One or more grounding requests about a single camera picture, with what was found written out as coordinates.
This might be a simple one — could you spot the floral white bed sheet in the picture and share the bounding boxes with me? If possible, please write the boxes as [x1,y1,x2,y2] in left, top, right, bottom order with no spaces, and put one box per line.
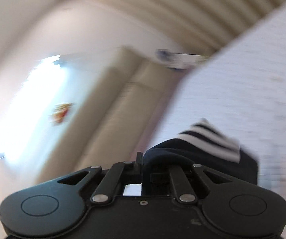
[150,4,286,238]

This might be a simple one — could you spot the beige padded headboard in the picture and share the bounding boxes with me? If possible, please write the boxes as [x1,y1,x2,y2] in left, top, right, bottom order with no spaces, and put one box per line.
[36,47,186,183]

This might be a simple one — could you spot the navy striped track pants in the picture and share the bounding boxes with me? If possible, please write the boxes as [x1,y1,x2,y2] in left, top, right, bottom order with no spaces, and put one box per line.
[143,119,259,184]

